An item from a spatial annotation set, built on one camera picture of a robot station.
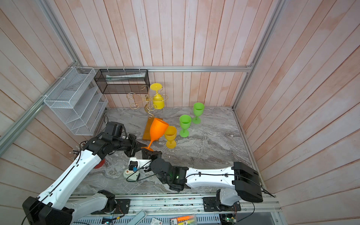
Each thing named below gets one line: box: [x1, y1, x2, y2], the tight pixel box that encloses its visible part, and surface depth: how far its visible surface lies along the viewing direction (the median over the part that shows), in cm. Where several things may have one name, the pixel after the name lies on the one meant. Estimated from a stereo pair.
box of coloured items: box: [169, 214, 196, 225], surface depth 70 cm
